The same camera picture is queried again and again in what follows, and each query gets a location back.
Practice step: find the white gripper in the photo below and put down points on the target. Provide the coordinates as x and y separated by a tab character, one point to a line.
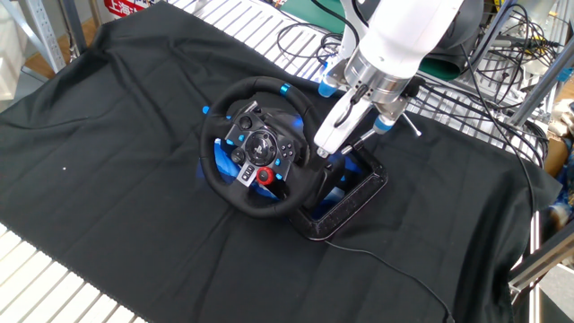
334	132

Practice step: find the black steering wheel blue stripe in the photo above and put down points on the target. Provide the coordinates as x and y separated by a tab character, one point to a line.
260	150

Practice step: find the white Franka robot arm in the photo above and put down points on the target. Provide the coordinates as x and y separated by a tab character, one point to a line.
403	31

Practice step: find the black wheel base unit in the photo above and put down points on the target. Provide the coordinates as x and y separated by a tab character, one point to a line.
354	202

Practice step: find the silver metal clamp rod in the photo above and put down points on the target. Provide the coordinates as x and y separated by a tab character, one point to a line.
365	137

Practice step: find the black rolled mat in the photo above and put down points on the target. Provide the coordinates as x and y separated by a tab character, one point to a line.
448	65

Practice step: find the black table cloth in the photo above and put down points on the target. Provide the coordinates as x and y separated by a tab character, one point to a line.
112	202

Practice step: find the aluminium profile bar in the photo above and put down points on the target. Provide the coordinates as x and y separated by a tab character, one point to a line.
540	92
542	262

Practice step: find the brown cardboard box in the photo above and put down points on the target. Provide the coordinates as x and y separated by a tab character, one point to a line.
556	157

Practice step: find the white crumpled bag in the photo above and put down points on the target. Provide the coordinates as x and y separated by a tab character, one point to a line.
562	119

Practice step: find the blue patterned cloth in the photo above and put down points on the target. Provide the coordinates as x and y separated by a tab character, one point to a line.
562	197

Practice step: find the red white sign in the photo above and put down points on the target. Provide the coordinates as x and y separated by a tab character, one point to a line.
123	6

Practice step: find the white cabinet panel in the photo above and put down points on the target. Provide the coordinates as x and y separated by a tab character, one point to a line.
11	54

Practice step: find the silver wrist camera blue ends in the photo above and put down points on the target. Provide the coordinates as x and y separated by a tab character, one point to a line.
383	125

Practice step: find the silver vertical post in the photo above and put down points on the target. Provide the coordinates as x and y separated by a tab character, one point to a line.
534	269

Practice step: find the dark metal post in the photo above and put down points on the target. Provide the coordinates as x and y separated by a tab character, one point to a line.
74	27

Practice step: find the grey metal shelf frame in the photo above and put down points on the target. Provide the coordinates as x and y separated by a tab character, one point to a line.
42	31

